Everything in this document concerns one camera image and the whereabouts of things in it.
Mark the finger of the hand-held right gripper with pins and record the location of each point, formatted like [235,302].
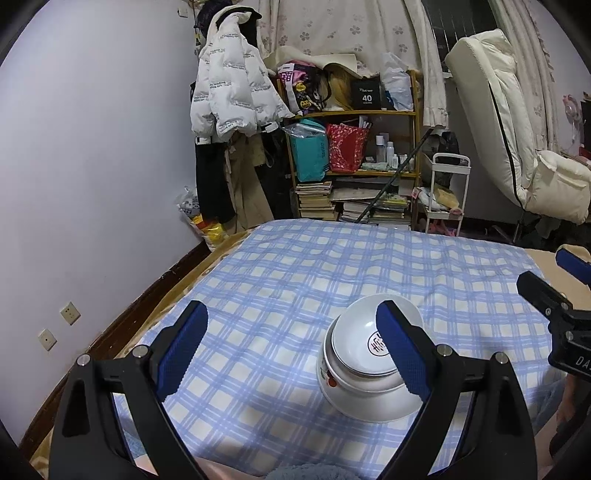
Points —
[577,267]
[542,293]

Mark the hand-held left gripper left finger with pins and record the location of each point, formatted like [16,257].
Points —
[178,350]

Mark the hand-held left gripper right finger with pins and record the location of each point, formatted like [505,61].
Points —
[406,350]

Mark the plain white bowl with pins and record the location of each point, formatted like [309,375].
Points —
[364,381]

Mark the red and white patterned bowl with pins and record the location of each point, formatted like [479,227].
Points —
[355,337]

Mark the white cherry print plate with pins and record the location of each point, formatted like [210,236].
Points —
[369,408]

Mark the person's right hand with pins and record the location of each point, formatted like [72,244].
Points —
[569,399]

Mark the pink plastic toy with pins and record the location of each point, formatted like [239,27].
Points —
[445,228]

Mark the white trolley cart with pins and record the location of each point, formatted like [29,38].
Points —
[465,194]

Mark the blue checked tablecloth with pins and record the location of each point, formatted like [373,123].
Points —
[286,286]

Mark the plastic bag with yellow items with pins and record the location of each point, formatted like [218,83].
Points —
[203,221]

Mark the tan cardboard packet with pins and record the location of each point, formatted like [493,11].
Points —
[447,198]

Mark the pile of magazines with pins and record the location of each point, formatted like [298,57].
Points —
[378,207]

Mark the pink fan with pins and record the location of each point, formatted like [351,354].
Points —
[572,110]

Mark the white recliner chair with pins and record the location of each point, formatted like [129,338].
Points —
[503,120]

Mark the black hanging pants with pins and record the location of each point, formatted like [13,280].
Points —
[212,184]

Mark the dark long pole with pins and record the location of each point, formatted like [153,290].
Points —
[397,175]

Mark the stack of old books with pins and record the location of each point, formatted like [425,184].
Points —
[315,201]

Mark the beige hanging coat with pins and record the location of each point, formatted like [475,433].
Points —
[249,189]

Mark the green folded cloth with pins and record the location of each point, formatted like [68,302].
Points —
[374,166]

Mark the narrow ruffled floral curtain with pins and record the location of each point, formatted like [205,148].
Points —
[531,64]

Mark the red patterned bag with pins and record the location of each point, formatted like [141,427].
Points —
[346,147]

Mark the teal bag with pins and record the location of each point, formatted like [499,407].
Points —
[310,154]

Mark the wooden shelf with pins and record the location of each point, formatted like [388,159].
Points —
[351,113]

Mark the clear plastic bag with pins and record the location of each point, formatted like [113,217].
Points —
[398,83]

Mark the black box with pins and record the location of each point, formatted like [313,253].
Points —
[368,94]

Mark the dark window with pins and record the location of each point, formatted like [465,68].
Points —
[457,23]

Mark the white puffer jacket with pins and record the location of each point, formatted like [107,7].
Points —
[235,83]

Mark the colourful printed bag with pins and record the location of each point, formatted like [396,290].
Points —
[302,90]

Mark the cream foam sheet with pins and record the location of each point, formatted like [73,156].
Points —
[332,59]

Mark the wide floral curtain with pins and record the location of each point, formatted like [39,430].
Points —
[351,27]

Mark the black hanging garment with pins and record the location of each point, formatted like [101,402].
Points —
[210,14]

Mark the white wall socket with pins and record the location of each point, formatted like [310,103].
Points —
[47,340]
[70,314]

